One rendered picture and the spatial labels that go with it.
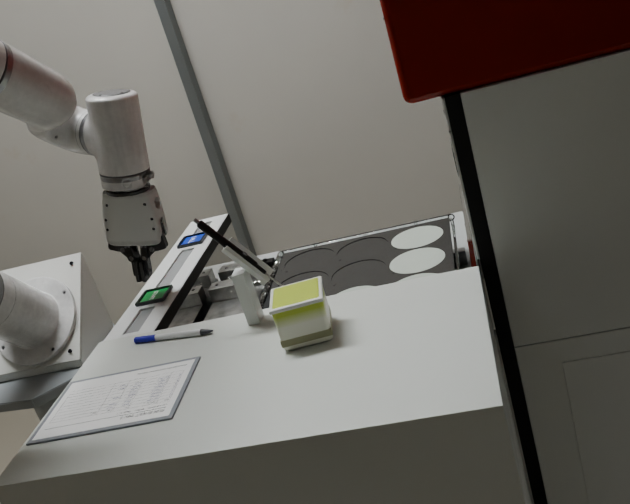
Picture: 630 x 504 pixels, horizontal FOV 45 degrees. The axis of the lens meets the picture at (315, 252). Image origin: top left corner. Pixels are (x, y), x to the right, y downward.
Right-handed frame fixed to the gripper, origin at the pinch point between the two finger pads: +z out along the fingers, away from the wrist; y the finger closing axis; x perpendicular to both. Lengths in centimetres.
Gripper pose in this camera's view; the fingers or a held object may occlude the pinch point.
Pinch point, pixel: (142, 269)
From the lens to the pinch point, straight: 138.8
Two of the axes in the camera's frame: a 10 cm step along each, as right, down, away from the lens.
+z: 0.7, 9.2, 3.9
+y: -9.9, 0.2, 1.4
